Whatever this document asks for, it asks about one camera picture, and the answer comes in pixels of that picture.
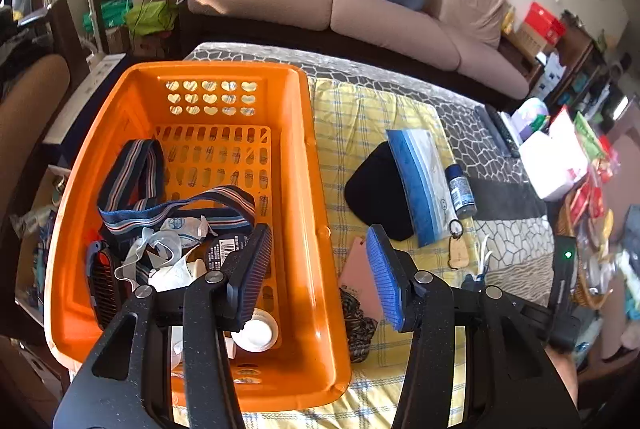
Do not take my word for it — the black blue hairbrush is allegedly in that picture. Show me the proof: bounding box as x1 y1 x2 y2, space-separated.
84 240 128 330

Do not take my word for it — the brown wooden chair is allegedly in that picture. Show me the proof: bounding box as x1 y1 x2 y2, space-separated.
0 0 91 345

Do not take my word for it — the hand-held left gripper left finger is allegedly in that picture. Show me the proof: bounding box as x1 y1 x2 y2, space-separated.
52 223 275 429

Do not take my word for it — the wooden keychain tag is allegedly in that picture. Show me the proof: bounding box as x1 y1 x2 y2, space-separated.
446 219 471 270

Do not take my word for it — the striped elastic strap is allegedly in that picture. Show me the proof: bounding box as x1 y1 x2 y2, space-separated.
96 139 257 255

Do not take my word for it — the green bag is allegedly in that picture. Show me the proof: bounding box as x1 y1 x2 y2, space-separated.
82 0 178 35

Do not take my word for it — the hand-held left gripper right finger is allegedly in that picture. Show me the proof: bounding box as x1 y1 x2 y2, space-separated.
366 224 583 429

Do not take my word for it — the grey patterned blanket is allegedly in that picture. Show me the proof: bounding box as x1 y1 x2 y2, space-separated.
182 42 558 310

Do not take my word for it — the dark wooden shelf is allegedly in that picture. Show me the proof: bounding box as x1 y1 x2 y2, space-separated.
550 12 640 120

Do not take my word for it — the person's right forearm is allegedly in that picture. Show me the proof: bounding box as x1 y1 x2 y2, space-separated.
544 343 581 412

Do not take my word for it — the red box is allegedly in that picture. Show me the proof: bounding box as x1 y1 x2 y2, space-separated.
525 2 567 45

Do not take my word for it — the navy knit cloth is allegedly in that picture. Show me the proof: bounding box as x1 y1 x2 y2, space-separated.
344 142 416 242

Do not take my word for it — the orange plastic basket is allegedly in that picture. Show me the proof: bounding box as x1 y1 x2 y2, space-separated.
44 60 353 415

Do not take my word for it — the white cord bundle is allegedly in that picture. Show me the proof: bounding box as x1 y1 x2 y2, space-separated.
472 234 496 282

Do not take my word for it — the white blue candy packet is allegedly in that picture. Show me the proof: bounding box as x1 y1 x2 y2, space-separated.
160 215 211 245

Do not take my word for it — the pile of red snack packets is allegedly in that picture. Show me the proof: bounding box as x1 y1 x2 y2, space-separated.
550 106 626 235

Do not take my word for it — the white plastic container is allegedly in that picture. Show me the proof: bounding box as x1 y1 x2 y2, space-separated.
512 96 551 132

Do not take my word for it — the pink card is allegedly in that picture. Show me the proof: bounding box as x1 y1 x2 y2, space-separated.
337 235 393 325

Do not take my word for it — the dark patterned scrunchie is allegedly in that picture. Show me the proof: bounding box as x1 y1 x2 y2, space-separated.
339 287 379 364

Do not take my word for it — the wicker basket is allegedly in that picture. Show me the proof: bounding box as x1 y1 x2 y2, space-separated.
555 199 608 310

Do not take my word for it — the dark blue bottle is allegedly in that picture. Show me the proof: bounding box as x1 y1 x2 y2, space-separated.
444 163 478 217

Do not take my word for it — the yellow plaid cloth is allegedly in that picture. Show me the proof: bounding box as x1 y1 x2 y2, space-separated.
170 76 481 429

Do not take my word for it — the black remote control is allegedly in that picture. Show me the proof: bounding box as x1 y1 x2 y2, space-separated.
474 104 522 159

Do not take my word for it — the blue white zip bag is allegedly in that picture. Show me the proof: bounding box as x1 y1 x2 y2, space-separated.
386 128 457 249

